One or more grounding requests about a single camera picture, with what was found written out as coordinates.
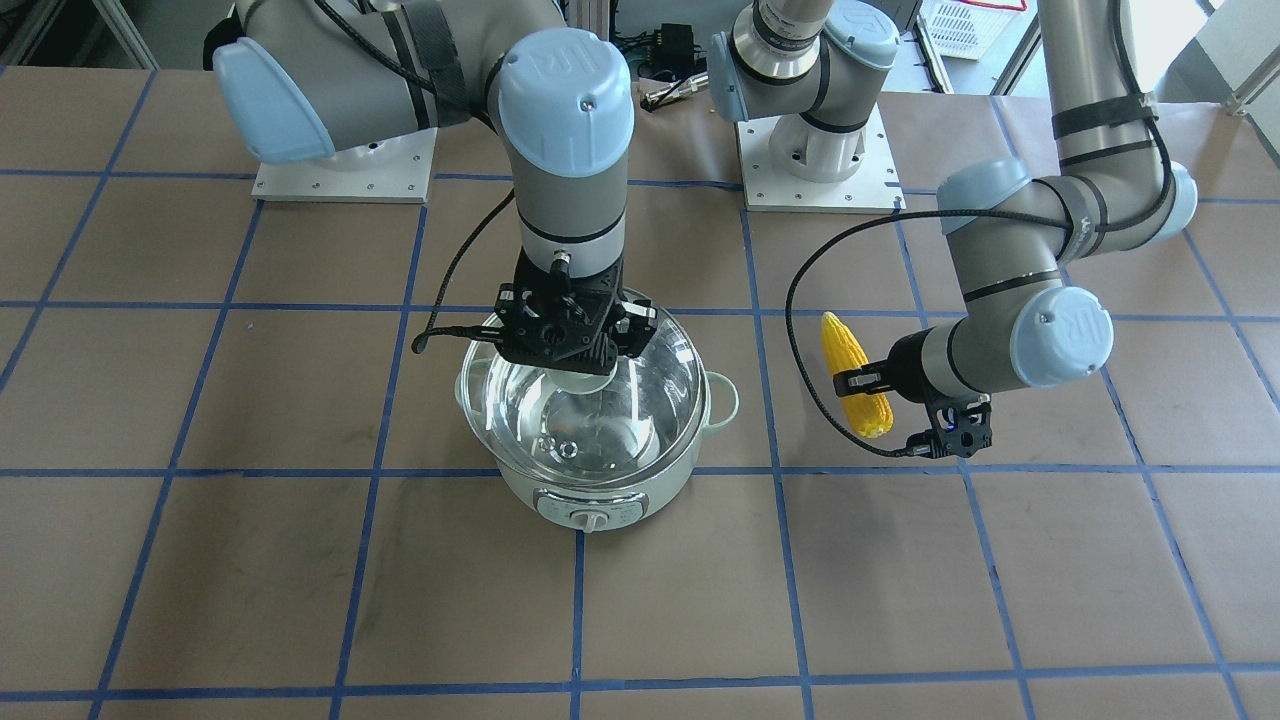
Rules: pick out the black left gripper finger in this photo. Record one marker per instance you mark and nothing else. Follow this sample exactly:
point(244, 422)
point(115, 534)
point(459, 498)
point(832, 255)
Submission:
point(860, 394)
point(860, 378)

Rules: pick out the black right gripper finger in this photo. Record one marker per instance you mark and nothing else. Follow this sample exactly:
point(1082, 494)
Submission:
point(636, 324)

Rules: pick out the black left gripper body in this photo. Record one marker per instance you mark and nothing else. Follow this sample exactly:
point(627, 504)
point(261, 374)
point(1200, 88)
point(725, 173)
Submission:
point(908, 362)

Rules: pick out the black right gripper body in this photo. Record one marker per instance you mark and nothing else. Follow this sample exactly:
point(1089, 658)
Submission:
point(637, 328)

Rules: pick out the yellow corn cob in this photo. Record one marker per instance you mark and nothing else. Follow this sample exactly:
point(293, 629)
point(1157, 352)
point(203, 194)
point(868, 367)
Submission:
point(869, 416)

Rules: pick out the glass pot lid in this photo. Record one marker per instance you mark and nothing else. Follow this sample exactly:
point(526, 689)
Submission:
point(592, 430)

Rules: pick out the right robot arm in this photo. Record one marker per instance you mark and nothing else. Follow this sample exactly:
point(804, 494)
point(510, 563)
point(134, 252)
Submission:
point(304, 80)

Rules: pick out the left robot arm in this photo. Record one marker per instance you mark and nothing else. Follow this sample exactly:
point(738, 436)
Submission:
point(1009, 234)

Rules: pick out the pale green electric pot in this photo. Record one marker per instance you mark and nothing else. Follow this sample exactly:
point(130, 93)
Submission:
point(594, 508)

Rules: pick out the black power adapter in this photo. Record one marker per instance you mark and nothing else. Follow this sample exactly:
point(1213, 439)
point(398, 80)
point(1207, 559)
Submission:
point(670, 50)

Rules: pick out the white plastic basket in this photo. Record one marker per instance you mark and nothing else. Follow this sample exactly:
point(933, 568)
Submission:
point(968, 29)

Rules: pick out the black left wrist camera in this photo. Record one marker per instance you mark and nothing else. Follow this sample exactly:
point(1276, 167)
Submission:
point(960, 427)

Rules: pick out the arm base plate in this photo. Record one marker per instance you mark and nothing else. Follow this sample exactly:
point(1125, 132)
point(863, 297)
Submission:
point(396, 171)
point(789, 166)

